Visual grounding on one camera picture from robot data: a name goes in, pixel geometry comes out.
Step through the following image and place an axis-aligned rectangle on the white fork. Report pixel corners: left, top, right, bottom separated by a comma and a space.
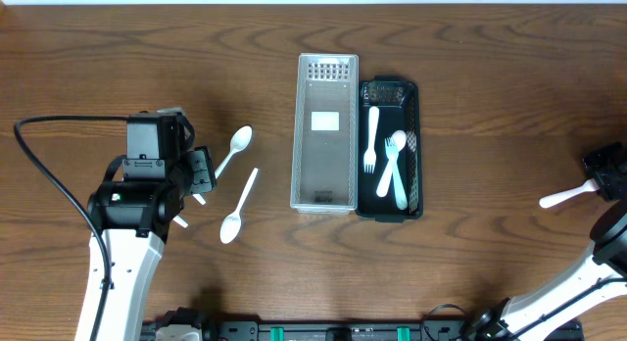
363, 106, 380, 173
539, 178, 600, 209

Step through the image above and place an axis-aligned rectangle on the white spoon bowl down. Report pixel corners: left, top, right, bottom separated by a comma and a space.
219, 168, 259, 244

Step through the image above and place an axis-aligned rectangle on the pale green fork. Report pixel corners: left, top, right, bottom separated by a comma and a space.
386, 130, 408, 210

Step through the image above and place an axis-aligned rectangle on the white spoon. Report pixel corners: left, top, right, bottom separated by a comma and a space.
215, 125, 253, 178
375, 135, 396, 197
172, 216, 188, 228
192, 194, 207, 206

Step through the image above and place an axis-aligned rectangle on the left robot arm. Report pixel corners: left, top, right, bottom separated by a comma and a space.
75, 108, 217, 340

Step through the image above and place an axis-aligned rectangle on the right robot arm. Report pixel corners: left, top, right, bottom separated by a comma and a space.
464, 142, 626, 340

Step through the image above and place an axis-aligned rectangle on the clear plastic basket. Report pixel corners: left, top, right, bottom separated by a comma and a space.
290, 53, 359, 215

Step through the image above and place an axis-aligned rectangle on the white sticker label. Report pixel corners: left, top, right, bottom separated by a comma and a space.
311, 112, 340, 131

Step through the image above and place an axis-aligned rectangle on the black plastic basket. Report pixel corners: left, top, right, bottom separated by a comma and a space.
356, 75, 423, 222

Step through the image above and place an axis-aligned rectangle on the right black cable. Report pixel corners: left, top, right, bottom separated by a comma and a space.
420, 276, 627, 341

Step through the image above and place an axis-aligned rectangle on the black cable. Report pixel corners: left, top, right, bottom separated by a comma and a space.
12, 115, 129, 341
420, 276, 627, 341

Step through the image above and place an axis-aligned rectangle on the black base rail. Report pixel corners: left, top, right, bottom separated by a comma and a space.
141, 307, 587, 341

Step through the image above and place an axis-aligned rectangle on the left black cable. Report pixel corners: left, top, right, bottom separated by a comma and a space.
12, 115, 129, 341

